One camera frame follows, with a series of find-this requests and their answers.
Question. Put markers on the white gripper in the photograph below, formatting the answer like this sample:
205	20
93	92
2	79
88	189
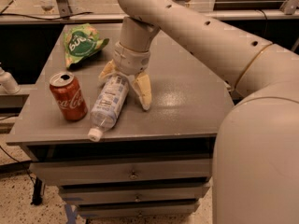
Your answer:
130	60

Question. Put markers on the clear plastic water bottle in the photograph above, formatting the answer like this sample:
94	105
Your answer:
107	106

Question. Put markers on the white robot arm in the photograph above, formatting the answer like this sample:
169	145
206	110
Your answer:
256	155

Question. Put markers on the green snack bag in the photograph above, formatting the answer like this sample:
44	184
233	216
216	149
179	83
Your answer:
82	42

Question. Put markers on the red Coca-Cola can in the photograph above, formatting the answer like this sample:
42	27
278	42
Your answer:
67	93

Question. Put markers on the grey drawer cabinet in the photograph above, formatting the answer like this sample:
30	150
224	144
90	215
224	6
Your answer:
189	103

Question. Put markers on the white cylinder at left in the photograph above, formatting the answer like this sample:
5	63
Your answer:
8	82

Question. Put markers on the middle grey drawer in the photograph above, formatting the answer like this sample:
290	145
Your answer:
135	194

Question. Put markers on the grey drawer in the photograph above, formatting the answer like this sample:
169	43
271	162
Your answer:
135	194
138	209
92	172

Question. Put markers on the top grey drawer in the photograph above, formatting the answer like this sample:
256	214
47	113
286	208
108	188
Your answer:
92	172

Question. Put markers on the bottom grey drawer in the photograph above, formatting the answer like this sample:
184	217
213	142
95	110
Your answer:
138	209

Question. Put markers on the grey metal rail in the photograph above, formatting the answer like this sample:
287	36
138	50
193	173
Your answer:
222	15

